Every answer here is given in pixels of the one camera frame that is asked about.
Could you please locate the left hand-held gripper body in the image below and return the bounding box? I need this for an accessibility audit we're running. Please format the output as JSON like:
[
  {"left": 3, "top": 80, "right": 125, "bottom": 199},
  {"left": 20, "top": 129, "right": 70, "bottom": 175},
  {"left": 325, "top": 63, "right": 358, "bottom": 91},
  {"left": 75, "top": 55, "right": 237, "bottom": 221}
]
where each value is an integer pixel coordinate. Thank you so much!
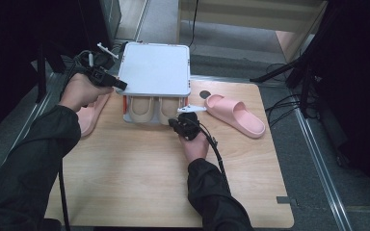
[{"left": 71, "top": 41, "right": 119, "bottom": 89}]

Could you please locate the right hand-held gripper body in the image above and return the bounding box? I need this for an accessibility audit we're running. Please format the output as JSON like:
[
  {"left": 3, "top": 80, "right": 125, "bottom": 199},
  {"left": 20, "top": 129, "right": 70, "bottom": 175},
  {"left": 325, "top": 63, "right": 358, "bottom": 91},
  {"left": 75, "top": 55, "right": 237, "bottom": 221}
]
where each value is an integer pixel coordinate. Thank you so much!
[{"left": 172, "top": 104, "right": 207, "bottom": 141}]

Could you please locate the beige slipper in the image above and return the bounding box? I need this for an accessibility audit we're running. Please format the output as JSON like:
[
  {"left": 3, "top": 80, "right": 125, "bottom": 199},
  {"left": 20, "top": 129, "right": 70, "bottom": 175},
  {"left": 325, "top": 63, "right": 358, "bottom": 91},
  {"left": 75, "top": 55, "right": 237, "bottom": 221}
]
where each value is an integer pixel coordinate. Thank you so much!
[
  {"left": 127, "top": 95, "right": 157, "bottom": 123},
  {"left": 157, "top": 96, "right": 185, "bottom": 126}
]

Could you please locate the white shoe box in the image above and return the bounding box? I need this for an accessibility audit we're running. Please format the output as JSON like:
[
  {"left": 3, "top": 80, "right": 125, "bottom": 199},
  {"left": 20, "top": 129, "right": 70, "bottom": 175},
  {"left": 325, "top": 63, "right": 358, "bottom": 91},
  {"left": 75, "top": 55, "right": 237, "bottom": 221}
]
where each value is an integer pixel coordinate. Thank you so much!
[{"left": 115, "top": 41, "right": 192, "bottom": 125}]

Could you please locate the pink slipper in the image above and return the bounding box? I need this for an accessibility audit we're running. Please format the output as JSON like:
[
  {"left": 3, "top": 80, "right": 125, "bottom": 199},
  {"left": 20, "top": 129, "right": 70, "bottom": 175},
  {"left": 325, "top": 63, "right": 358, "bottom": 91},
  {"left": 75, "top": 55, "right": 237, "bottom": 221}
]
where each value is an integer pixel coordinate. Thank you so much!
[
  {"left": 76, "top": 92, "right": 112, "bottom": 139},
  {"left": 203, "top": 93, "right": 267, "bottom": 140}
]

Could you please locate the person's right hand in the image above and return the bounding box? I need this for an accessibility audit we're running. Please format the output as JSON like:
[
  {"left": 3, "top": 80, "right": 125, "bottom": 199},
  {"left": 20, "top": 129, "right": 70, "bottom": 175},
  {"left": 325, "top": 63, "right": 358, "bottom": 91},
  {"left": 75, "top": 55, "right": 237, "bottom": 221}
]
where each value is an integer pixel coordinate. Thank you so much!
[{"left": 178, "top": 130, "right": 210, "bottom": 165}]

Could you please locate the person's left hand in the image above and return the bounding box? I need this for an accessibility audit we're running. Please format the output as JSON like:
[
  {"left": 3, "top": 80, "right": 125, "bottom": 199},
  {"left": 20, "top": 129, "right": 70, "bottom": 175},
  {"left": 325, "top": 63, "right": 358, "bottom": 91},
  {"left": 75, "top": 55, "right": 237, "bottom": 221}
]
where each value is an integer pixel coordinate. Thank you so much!
[{"left": 58, "top": 72, "right": 114, "bottom": 114}]

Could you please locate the dark cabinet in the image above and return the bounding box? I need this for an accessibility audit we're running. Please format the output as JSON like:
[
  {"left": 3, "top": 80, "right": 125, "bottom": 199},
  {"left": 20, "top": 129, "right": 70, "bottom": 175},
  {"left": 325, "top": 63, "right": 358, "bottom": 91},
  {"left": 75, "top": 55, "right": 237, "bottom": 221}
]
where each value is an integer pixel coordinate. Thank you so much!
[{"left": 76, "top": 0, "right": 123, "bottom": 59}]

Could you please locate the black metal stand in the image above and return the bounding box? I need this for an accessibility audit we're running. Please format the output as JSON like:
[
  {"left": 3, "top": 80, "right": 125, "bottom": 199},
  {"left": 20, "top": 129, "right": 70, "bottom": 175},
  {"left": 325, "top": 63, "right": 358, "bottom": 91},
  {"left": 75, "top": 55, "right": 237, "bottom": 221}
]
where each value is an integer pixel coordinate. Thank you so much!
[{"left": 35, "top": 41, "right": 66, "bottom": 104}]

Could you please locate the grey tape strip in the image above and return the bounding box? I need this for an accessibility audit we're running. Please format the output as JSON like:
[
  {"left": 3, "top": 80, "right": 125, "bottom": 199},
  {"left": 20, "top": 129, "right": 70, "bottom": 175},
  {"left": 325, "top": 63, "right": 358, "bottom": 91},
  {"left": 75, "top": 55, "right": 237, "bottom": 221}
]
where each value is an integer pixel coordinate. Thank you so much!
[{"left": 276, "top": 195, "right": 298, "bottom": 206}]

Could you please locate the black tripod stand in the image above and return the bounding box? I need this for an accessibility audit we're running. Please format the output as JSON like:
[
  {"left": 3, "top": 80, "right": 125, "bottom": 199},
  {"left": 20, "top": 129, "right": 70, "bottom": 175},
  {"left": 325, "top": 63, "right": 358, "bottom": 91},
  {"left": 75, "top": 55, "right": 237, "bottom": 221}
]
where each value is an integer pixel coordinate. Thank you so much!
[{"left": 250, "top": 47, "right": 322, "bottom": 119}]

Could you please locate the beige wooden cabinet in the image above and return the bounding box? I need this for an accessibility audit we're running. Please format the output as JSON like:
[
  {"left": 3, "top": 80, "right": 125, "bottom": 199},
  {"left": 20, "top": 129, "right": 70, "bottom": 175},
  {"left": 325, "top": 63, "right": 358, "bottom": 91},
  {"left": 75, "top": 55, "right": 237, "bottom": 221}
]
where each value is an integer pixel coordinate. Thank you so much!
[{"left": 176, "top": 0, "right": 330, "bottom": 64}]

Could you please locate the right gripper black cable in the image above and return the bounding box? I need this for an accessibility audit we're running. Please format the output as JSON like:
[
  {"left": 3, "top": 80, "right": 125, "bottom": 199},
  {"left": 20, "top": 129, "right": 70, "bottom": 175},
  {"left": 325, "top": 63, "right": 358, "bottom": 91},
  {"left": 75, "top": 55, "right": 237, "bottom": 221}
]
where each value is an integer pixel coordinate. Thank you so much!
[{"left": 191, "top": 116, "right": 232, "bottom": 193}]

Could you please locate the black floor cable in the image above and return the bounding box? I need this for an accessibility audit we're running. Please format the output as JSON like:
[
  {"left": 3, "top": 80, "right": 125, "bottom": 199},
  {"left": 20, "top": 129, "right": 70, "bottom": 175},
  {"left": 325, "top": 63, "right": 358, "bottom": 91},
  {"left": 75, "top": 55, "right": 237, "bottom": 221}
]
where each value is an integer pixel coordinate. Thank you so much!
[{"left": 264, "top": 62, "right": 303, "bottom": 128}]

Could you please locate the black hanging cable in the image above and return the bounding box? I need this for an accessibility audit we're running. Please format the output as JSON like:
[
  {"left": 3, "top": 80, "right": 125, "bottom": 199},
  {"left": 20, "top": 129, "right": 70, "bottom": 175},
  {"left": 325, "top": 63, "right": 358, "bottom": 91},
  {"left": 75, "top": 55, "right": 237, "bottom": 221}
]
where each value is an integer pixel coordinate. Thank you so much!
[{"left": 187, "top": 0, "right": 200, "bottom": 49}]

